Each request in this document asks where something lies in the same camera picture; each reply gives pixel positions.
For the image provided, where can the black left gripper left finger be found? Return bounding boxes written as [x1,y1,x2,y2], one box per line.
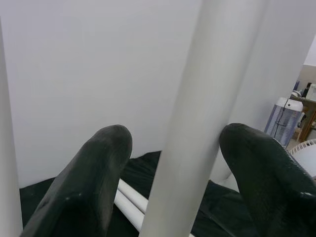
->
[21,124,133,237]

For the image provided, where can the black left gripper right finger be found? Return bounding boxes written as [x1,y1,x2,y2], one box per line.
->
[218,122,316,237]

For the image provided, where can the white plastic table leg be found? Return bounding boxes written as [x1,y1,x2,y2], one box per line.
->
[118,179,150,210]
[141,0,272,237]
[0,17,24,234]
[114,191,146,232]

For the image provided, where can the white standing fan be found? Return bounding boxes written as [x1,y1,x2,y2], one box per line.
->
[287,139,316,178]

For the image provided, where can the black table cloth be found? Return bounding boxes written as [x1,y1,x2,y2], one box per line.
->
[19,149,260,237]

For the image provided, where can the white tower air purifier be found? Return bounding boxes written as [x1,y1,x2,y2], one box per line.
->
[264,97,304,149]

